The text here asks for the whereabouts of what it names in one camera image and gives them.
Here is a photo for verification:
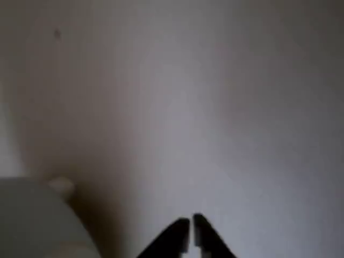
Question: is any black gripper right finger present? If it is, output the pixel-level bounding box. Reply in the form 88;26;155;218
192;213;237;258

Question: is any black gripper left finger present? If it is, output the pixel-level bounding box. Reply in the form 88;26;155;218
137;218;190;258

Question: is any white rice cooker body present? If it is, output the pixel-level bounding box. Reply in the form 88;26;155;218
0;176;102;258

